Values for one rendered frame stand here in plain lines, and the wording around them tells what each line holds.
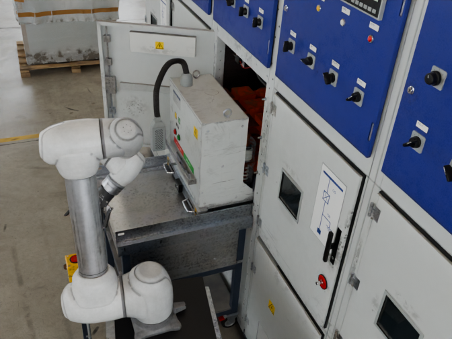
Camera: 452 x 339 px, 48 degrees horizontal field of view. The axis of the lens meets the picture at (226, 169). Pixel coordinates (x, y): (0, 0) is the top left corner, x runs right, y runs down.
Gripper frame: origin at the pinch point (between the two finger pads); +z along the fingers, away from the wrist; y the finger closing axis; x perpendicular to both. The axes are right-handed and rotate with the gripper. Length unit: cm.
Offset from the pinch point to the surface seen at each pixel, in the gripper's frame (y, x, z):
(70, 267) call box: 11.6, -10.8, 11.9
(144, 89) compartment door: -34, 66, -58
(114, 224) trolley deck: 8.9, 22.2, -3.4
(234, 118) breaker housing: 19, 10, -80
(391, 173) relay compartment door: 70, -67, -98
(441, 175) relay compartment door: 75, -84, -104
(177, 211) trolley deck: 27, 36, -26
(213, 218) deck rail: 42, 30, -37
